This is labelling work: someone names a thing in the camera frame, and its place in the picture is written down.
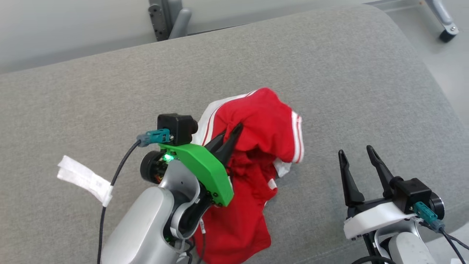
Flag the teal left cable connector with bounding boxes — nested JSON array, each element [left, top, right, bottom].
[[137, 129, 173, 147]]

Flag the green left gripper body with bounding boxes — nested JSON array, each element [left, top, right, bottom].
[[140, 143, 234, 206]]

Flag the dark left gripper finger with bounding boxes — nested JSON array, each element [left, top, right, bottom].
[[204, 129, 227, 152], [216, 123, 244, 165]]

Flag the red shorts with white band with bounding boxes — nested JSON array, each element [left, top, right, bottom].
[[191, 87, 304, 264]]

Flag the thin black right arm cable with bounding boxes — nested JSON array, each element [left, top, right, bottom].
[[439, 228, 469, 264]]

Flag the grey metal post with bracket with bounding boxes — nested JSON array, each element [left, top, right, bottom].
[[148, 0, 192, 41]]

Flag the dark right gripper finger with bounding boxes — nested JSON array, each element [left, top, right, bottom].
[[367, 146, 402, 198], [339, 150, 365, 206]]

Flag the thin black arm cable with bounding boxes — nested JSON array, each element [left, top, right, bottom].
[[439, 228, 469, 264], [97, 140, 142, 264]]

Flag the teal right cable connector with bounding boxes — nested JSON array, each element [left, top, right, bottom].
[[413, 202, 446, 232]]

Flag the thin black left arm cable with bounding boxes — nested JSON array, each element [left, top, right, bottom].
[[97, 140, 142, 264]]

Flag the teal cable connector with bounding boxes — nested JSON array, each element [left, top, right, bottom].
[[413, 202, 446, 232], [137, 129, 173, 147]]

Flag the thick black cable loop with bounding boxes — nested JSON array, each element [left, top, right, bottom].
[[351, 256, 397, 264]]

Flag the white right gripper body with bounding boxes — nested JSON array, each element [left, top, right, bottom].
[[344, 198, 418, 241]]

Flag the white cable label tag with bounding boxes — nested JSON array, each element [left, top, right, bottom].
[[57, 155, 114, 207]]

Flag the grey chair leg black foot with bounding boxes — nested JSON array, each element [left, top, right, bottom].
[[425, 0, 459, 43]]

